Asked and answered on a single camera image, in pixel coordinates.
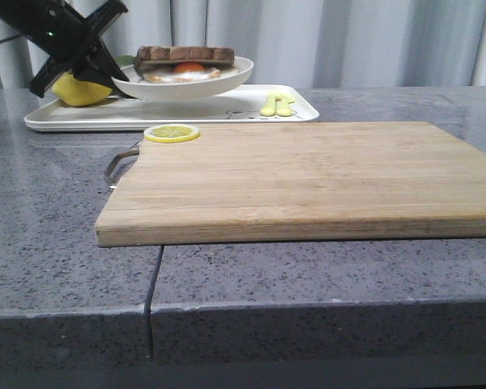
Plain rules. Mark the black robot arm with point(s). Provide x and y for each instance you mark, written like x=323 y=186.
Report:
x=72 y=41

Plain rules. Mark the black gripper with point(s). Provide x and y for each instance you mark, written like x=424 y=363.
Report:
x=73 y=42

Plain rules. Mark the green lime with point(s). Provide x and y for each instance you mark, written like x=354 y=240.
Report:
x=124 y=60

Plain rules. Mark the white bear tray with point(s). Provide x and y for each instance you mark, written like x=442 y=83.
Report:
x=240 y=105

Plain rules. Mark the white plate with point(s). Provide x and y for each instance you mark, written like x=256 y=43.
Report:
x=230 y=78

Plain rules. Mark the lemon slice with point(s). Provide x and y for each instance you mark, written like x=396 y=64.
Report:
x=171 y=133

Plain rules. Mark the fried egg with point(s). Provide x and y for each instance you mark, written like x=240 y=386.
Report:
x=182 y=73

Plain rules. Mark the yellow lemon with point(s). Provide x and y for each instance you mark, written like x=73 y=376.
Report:
x=78 y=93

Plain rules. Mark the grey curtain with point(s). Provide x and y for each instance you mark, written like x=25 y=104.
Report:
x=323 y=44

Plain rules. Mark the wooden cutting board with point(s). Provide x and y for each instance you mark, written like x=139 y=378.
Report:
x=299 y=181

